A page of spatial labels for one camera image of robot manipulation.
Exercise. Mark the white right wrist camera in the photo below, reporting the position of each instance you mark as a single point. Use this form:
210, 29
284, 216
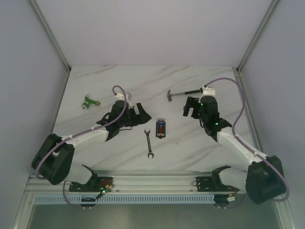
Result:
208, 91

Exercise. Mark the black fuse box base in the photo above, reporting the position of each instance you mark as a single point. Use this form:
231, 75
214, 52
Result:
161, 128

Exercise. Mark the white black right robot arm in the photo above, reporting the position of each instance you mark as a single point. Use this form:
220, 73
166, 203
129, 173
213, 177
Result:
263, 178

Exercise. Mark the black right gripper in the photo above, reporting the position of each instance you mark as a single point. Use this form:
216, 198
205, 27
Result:
192, 102

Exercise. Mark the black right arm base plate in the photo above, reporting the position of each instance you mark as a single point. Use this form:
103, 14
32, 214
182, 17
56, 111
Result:
211, 184

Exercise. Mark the aluminium rail frame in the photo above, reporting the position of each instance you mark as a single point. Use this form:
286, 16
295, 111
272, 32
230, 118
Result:
148, 47

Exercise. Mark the green white connector plug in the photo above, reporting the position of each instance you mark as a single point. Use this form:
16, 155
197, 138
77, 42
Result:
88, 101

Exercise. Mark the silver open-end wrench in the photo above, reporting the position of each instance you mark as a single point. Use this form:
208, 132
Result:
147, 133

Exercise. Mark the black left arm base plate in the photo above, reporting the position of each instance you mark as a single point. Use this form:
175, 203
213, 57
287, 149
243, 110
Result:
97, 184

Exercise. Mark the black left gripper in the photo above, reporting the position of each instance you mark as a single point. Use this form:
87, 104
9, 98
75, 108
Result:
136, 114

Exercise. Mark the white slotted cable duct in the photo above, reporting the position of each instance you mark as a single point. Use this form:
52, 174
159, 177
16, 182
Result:
57, 199

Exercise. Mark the claw hammer black handle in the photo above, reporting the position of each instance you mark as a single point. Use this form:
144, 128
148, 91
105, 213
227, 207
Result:
171, 95

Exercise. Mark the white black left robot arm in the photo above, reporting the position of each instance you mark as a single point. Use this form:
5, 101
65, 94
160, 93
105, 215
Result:
54, 160

